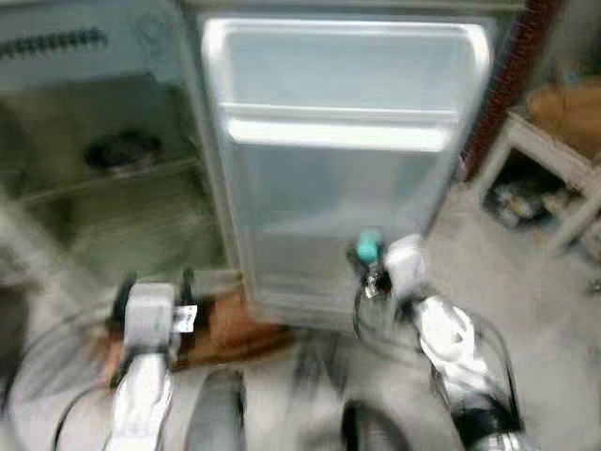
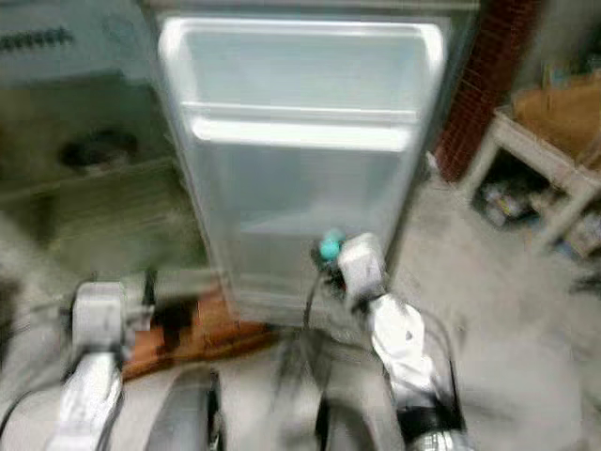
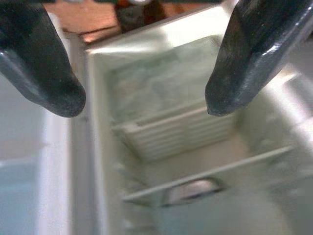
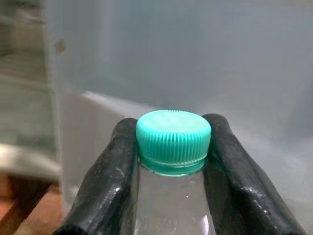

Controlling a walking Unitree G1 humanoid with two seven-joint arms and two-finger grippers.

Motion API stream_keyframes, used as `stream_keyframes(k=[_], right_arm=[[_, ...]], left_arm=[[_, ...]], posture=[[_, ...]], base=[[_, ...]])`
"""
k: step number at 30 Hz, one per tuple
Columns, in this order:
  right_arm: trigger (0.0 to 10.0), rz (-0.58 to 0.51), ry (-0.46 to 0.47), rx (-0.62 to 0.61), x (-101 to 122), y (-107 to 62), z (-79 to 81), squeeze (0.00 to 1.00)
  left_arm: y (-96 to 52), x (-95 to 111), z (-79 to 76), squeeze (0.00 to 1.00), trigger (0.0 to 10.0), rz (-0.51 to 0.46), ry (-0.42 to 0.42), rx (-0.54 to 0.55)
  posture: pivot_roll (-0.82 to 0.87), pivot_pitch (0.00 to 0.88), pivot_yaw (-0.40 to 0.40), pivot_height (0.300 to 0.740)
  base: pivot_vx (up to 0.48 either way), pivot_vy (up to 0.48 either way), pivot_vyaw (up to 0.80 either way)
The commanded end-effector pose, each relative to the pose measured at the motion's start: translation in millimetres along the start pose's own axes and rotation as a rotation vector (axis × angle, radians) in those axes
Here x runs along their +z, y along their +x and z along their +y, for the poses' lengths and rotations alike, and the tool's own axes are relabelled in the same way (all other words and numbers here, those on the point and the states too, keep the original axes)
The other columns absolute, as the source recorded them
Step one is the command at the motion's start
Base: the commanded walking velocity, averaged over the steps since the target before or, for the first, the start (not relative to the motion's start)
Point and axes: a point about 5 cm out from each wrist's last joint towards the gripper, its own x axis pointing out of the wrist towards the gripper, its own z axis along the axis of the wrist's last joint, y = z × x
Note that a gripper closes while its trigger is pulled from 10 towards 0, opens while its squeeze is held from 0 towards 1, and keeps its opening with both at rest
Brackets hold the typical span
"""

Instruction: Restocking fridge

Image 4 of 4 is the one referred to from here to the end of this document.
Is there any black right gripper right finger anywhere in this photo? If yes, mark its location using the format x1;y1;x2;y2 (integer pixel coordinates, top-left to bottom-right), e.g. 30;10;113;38
202;113;307;235

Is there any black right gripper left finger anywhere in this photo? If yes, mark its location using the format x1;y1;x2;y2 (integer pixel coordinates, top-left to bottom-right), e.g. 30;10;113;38
55;117;139;235

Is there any wooden pallet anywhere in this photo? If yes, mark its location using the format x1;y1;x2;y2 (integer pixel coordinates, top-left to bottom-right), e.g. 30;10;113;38
0;175;65;235

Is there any grey fridge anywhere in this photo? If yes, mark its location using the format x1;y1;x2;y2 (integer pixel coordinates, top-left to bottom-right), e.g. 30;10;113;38
0;0;313;235

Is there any clear bottle with teal cap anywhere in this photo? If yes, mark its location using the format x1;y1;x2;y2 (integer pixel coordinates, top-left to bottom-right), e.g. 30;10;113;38
127;109;217;235

